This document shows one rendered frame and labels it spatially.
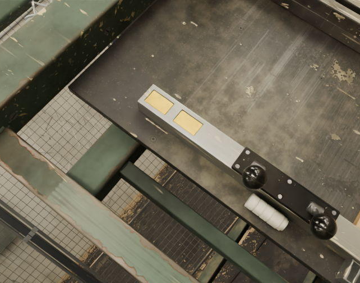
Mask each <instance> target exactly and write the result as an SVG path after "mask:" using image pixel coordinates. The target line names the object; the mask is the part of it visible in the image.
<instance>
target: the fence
mask: <svg viewBox="0 0 360 283"><path fill-rule="evenodd" d="M153 91H156V92H157V93H159V94H160V95H162V96H163V97H164V98H166V99H167V100H168V101H170V102H172V103H173V104H174V105H173V106H172V108H171V109H170V110H169V111H168V112H167V113H166V114H165V115H164V114H162V113H161V112H159V111H158V110H157V109H155V108H154V107H153V106H151V105H149V104H148V103H147V102H145V99H146V98H147V97H148V96H149V95H150V94H151V93H152V92H153ZM137 102H138V107H139V111H140V112H142V113H143V114H145V115H146V116H147V117H149V118H150V119H152V120H153V121H154V122H156V123H157V124H158V125H160V126H161V127H163V128H164V129H166V131H168V132H170V133H171V134H172V135H174V136H175V137H176V138H178V139H179V140H180V141H182V142H184V143H185V144H186V145H187V146H189V147H190V148H192V149H193V150H194V151H196V152H197V153H198V154H200V155H201V156H203V157H204V158H206V159H207V160H208V161H210V162H211V163H212V164H214V165H215V166H216V167H218V168H219V169H221V170H222V171H223V172H225V173H226V174H227V175H229V176H230V177H232V178H233V179H235V180H236V181H237V182H239V183H240V184H241V185H243V186H244V187H245V188H247V187H246V186H245V185H244V183H243V181H242V176H241V175H240V174H239V173H237V172H236V171H235V170H233V169H232V168H231V166H232V164H233V163H234V162H235V161H236V159H237V158H238V157H239V155H240V154H241V153H242V151H243V150H244V147H243V146H241V145H240V144H238V143H237V142H236V141H234V140H233V139H231V138H230V137H228V136H227V135H225V134H224V133H223V132H221V131H220V130H218V129H217V128H215V127H214V126H213V125H211V124H210V123H208V122H207V121H205V120H204V119H203V118H201V117H200V116H198V115H197V114H195V113H194V112H192V111H191V110H190V109H188V108H187V107H185V106H184V105H183V104H181V103H179V101H177V100H175V99H174V98H173V97H171V96H170V95H168V94H167V93H166V92H164V91H162V90H161V89H160V88H158V87H157V86H156V85H154V84H153V85H152V86H151V87H150V88H149V89H148V90H147V91H146V93H145V94H144V95H143V96H142V97H141V98H140V99H139V100H138V101H137ZM181 111H184V112H185V113H187V114H189V115H190V116H191V117H193V118H194V119H195V120H197V121H198V122H200V123H201V124H202V127H201V128H200V129H199V131H198V132H197V133H196V134H195V136H193V135H192V134H190V133H189V132H188V131H186V130H185V129H183V128H182V127H180V126H179V125H177V124H176V123H175V122H173V120H174V119H175V118H176V117H177V116H178V115H179V113H180V112H181ZM247 189H248V190H249V191H251V192H253V193H254V194H256V195H257V196H258V197H260V198H261V199H262V200H264V201H265V202H266V203H267V204H269V205H271V206H272V207H273V208H275V209H276V210H277V211H279V212H280V213H282V214H283V215H284V216H285V217H287V218H288V219H290V220H291V221H293V222H294V223H295V224H296V225H298V226H299V227H301V228H302V229H304V230H305V231H306V232H308V233H309V234H310V235H312V236H313V237H314V238H316V237H315V236H314V235H313V234H312V232H311V231H310V224H308V223H307V222H306V221H304V220H302V219H301V218H300V217H298V216H297V215H296V214H294V213H293V212H292V211H290V210H289V209H287V208H286V207H284V206H283V205H282V204H280V203H279V202H277V201H276V200H275V199H273V198H272V197H271V196H269V195H268V194H266V193H265V192H264V191H262V190H261V189H258V190H251V189H249V188H247ZM336 223H337V226H338V230H337V232H336V234H335V236H334V237H333V238H331V239H329V240H321V239H318V238H316V239H317V240H319V241H320V242H322V243H323V244H324V245H326V246H327V247H328V248H330V249H331V250H332V251H334V252H335V253H336V254H338V255H339V256H341V257H342V258H344V259H353V260H355V261H356V262H357V263H359V264H360V228H359V227H357V226H356V225H354V224H353V223H351V222H350V221H348V220H347V219H346V218H344V217H343V216H341V215H339V216H338V218H337V220H336Z"/></svg>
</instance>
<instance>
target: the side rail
mask: <svg viewBox="0 0 360 283"><path fill-rule="evenodd" d="M0 166H1V167H2V168H3V169H5V170H6V171H7V172H8V173H9V174H10V175H12V176H13V177H14V178H15V179H16V180H17V181H19V182H20V183H21V184H23V186H25V187H26V188H27V189H29V190H30V191H31V192H32V193H33V194H34V195H36V196H37V197H38V198H39V199H40V200H41V201H43V202H44V203H45V204H46V205H47V206H48V207H50V208H51V209H52V210H54V211H55V213H57V214H58V215H59V216H61V217H62V218H63V219H64V220H65V221H67V222H68V223H69V224H70V225H71V226H72V227H74V228H75V229H76V230H77V231H78V232H79V233H81V234H82V235H83V236H84V237H86V238H87V239H88V240H89V241H90V242H92V243H93V244H94V245H95V246H96V247H97V248H99V249H100V250H101V251H102V252H103V253H105V254H106V255H107V256H108V257H109V258H110V259H112V260H113V261H114V262H116V264H117V265H119V266H120V267H121V268H123V269H124V270H125V271H126V272H127V273H129V274H130V275H131V276H132V277H133V278H134V279H136V280H137V281H138V282H139V283H201V282H200V281H199V280H198V279H196V278H195V277H194V276H192V275H191V274H190V273H189V272H188V271H186V270H185V269H184V268H183V267H181V266H180V265H179V264H178V263H177V262H175V261H174V260H172V259H171V258H170V257H169V256H168V255H166V254H165V253H164V252H163V251H162V250H160V249H159V248H158V247H157V246H155V245H154V244H153V243H152V242H150V241H149V240H148V239H147V238H146V237H144V236H143V235H141V234H140V233H139V232H138V231H137V230H135V229H134V228H133V227H132V226H131V225H129V224H128V223H127V222H126V221H124V220H123V219H122V218H120V216H118V215H117V214H115V213H114V212H113V211H112V210H111V209H109V208H108V207H107V206H106V205H105V204H103V203H102V202H101V201H100V200H98V199H97V198H96V197H94V196H93V195H92V194H91V193H89V192H88V191H87V190H86V189H85V188H83V187H82V186H81V185H80V184H78V183H77V182H76V181H75V180H74V179H72V178H71V177H69V176H68V175H67V174H66V173H65V172H63V171H62V170H61V169H60V168H59V167H57V166H56V165H55V164H54V163H52V162H51V161H50V160H49V159H47V158H46V157H45V156H43V155H42V154H41V153H40V152H39V151H37V150H36V149H35V148H34V147H32V146H31V145H30V144H29V143H28V142H26V141H25V140H23V138H21V137H20V136H19V135H17V134H16V133H15V132H14V131H13V130H11V129H10V128H9V127H5V129H4V131H3V132H2V133H0Z"/></svg>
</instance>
